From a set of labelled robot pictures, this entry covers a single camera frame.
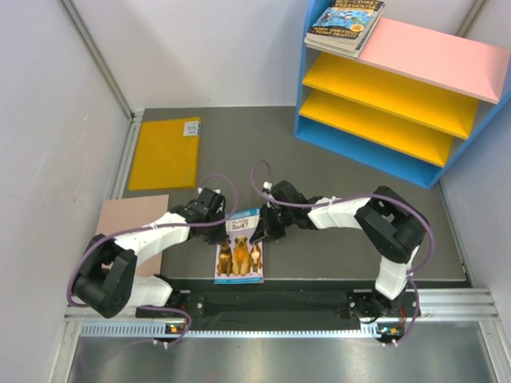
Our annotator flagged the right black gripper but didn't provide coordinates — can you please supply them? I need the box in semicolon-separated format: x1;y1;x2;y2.
252;204;295;245

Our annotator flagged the purple dog book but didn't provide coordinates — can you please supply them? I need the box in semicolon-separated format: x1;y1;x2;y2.
214;208;263;285

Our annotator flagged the dark blue hardcover book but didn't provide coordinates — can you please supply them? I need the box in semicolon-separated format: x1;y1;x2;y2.
304;38;360;59

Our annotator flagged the black paperback book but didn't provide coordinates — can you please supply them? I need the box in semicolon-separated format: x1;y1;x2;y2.
307;1;386;45

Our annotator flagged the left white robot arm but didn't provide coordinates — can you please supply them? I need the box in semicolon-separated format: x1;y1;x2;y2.
66;188;227;319

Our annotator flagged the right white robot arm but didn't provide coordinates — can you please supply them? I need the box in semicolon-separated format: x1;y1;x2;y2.
249;180;431;318

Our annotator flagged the yellow file folder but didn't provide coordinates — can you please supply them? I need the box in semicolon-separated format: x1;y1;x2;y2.
128;116;201;191

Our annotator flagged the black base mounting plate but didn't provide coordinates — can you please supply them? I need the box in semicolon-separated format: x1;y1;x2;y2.
135;278;421;322

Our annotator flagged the pink file folder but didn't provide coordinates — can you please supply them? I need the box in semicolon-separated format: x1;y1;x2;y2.
95;194;170;278

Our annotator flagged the colourful wooden bookshelf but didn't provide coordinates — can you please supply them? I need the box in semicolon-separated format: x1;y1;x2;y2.
295;1;510;188

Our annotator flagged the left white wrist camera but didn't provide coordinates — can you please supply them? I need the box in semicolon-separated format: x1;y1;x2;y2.
197;187;222;199

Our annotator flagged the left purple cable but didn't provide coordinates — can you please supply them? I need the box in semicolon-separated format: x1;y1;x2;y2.
66;173;239;348

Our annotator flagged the purple cable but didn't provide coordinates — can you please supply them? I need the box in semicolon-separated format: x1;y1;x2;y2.
66;173;239;348
249;160;436;347

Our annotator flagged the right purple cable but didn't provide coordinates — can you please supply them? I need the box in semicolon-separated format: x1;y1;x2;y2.
249;160;436;347

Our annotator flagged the aluminium frame rail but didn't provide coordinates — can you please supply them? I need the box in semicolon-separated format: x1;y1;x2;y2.
64;289;499;344

